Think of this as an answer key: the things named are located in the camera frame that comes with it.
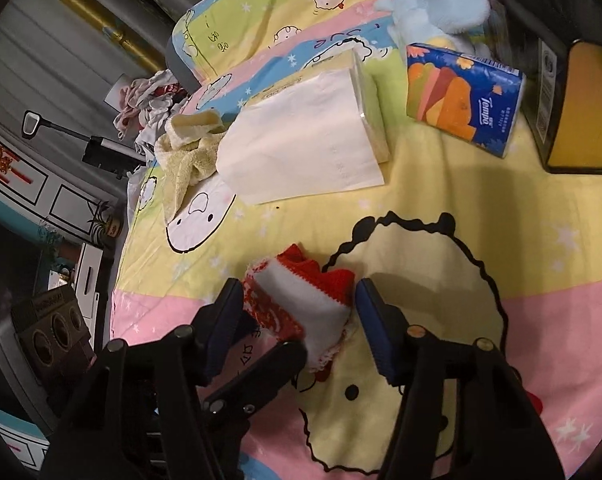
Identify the cream towel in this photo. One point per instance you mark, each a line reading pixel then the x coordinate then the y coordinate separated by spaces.
pixel 191 150

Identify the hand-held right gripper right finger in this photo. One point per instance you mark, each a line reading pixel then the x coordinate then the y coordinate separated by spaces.
pixel 376 325

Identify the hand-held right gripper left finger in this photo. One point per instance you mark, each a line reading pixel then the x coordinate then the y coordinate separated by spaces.
pixel 226 320

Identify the dark television screen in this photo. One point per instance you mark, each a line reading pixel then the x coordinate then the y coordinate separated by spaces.
pixel 6 260

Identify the white panelled cabinet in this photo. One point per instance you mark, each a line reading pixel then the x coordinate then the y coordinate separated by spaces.
pixel 31 190

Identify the orange and blue tissue pack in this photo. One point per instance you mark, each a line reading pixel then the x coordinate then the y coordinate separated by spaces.
pixel 461 95

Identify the grey curtain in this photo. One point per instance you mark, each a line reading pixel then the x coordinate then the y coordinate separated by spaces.
pixel 41 45

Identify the grey rounded object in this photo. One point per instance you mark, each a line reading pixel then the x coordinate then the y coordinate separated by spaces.
pixel 16 385

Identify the stick vacuum cleaner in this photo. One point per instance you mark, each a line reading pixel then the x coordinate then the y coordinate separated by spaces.
pixel 101 150

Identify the potted plant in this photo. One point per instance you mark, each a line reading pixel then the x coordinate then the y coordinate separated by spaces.
pixel 103 225

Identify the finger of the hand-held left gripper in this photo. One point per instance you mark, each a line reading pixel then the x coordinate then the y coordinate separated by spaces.
pixel 266 370

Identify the light blue plush toy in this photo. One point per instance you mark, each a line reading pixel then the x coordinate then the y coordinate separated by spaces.
pixel 436 5

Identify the gold patterned curtain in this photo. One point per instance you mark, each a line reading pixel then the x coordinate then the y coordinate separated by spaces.
pixel 96 5

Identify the pile of clothes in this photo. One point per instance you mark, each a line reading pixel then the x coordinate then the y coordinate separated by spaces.
pixel 151 100

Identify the red and white knit sock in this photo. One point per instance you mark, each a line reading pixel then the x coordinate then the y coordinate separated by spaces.
pixel 301 295

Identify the black and yellow box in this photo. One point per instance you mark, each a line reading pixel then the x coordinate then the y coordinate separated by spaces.
pixel 556 85

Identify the large white tissue pack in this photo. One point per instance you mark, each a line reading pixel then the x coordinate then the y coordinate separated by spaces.
pixel 306 135

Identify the small white drawer unit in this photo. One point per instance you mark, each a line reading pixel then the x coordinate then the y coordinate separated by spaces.
pixel 88 275

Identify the cartoon printed blanket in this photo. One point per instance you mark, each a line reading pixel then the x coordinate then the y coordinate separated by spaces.
pixel 431 210

